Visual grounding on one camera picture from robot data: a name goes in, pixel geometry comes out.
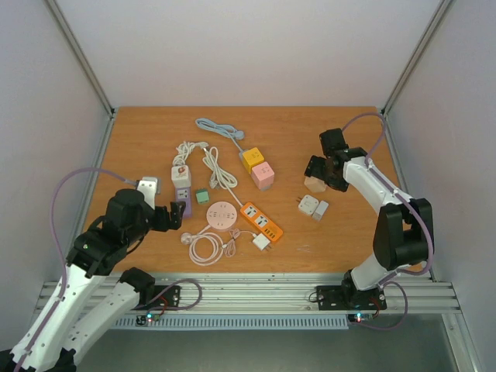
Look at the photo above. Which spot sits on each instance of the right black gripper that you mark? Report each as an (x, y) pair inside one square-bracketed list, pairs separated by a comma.
[(323, 169)]

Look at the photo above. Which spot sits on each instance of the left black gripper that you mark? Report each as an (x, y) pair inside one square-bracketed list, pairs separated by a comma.
[(177, 215)]

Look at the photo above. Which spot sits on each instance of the beige cube socket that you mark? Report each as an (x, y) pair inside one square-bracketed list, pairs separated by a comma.
[(315, 185)]

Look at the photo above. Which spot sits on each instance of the small white grey adapter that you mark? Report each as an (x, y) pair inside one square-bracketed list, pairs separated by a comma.
[(320, 210)]

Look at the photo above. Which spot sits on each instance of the white cube socket with flower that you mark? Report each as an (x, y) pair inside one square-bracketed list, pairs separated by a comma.
[(181, 176)]

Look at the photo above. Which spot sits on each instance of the pink cube socket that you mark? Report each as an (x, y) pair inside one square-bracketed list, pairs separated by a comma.
[(263, 175)]

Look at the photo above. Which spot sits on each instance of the yellow cube socket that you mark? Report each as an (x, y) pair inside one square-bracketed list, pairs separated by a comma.
[(251, 158)]

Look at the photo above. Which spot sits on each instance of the orange power strip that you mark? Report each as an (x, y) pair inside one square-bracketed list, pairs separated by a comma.
[(259, 220)]

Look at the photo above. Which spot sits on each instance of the white USB charger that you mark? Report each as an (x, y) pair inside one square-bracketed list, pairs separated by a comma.
[(261, 242)]

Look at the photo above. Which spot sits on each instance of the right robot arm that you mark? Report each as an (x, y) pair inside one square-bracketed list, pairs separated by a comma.
[(403, 235)]

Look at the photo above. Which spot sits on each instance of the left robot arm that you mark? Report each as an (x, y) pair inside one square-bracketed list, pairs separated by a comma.
[(62, 334)]

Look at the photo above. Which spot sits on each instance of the white square plug adapter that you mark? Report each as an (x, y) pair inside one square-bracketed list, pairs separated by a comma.
[(308, 204)]

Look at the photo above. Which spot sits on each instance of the green plug adapter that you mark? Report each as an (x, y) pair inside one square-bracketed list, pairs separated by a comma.
[(202, 196)]

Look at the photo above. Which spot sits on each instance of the purple power strip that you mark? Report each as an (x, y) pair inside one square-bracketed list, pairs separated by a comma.
[(184, 195)]

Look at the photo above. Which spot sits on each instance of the pink round power socket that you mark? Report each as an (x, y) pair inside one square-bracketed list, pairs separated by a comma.
[(221, 216)]

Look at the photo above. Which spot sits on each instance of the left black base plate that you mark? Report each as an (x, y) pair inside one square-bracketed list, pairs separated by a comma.
[(171, 298)]

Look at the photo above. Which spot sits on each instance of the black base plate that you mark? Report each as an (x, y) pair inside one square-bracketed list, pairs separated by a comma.
[(171, 298), (336, 297)]

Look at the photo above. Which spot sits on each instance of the aluminium rail frame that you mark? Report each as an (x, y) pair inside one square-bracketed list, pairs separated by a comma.
[(288, 294)]

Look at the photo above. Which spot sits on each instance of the blue slotted cable duct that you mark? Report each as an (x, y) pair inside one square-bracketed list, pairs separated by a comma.
[(184, 322)]

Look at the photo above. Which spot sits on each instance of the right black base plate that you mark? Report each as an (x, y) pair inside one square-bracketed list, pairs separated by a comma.
[(336, 297)]

